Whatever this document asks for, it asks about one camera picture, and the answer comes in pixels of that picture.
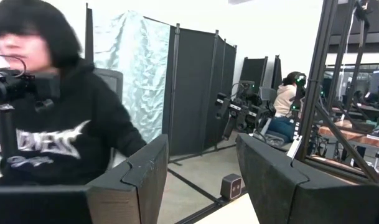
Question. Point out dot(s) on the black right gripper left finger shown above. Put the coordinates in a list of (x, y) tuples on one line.
[(139, 186)]

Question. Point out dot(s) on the wooden background table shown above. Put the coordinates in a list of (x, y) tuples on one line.
[(357, 137)]

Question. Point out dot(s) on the black aluminium rig frame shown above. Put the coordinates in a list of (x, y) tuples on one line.
[(316, 62)]

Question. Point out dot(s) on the silver foil curtain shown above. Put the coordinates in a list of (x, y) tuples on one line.
[(139, 77)]

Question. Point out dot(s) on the black background robot arm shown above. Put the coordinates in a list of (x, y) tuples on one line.
[(242, 109), (298, 93)]

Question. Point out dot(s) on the grey office chair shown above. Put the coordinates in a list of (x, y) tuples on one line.
[(111, 81)]

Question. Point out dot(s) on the black room divider panel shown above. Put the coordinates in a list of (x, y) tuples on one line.
[(254, 71), (277, 73)]

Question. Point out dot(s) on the person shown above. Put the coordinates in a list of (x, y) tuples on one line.
[(68, 124), (284, 105)]

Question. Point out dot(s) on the black folding room divider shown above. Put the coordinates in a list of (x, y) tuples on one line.
[(192, 93)]

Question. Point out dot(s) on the small grey cube device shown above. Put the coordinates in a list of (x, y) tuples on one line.
[(231, 186)]

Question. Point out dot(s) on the white hanging tag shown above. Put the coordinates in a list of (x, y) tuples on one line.
[(294, 147)]

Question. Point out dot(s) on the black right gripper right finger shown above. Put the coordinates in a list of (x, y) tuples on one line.
[(270, 180)]

